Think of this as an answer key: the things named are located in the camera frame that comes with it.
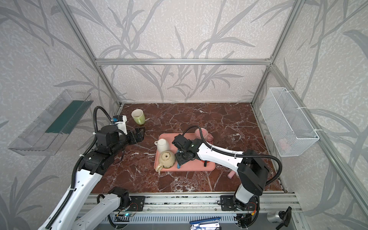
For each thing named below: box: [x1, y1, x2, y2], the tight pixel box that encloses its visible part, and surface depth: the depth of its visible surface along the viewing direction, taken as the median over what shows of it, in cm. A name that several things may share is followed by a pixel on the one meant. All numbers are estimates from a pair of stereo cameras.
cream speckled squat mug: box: [155, 150, 176, 173], surface depth 82 cm
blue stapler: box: [189, 217, 221, 230], surface depth 68 cm
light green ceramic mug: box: [131, 108, 146, 126], surface depth 104 cm
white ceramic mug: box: [154, 138, 171, 154], surface depth 88 cm
